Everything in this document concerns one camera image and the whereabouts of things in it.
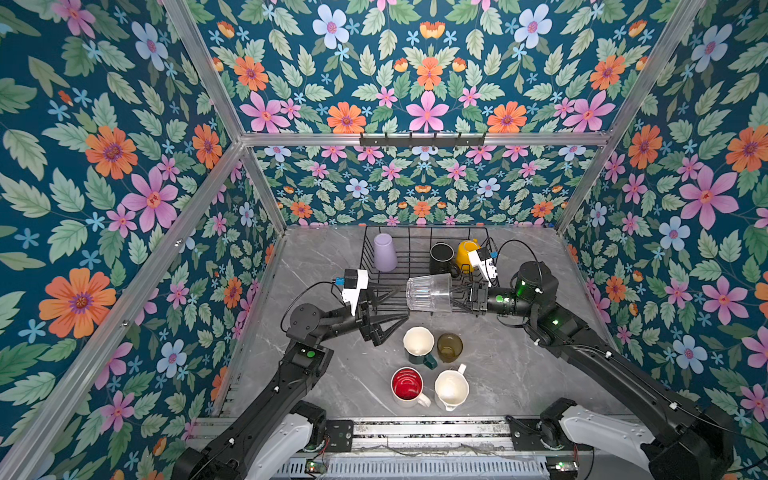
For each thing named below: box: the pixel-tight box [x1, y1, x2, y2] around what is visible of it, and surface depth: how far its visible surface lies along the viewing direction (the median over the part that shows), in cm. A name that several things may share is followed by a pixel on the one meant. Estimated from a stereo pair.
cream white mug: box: [434, 363, 469, 412], surface depth 77 cm
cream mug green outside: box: [402, 326, 438, 370], surface depth 82 cm
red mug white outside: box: [390, 366, 432, 408], surface depth 78 cm
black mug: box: [429, 241, 460, 278], surface depth 98 cm
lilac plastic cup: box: [373, 233, 398, 272], surface depth 99 cm
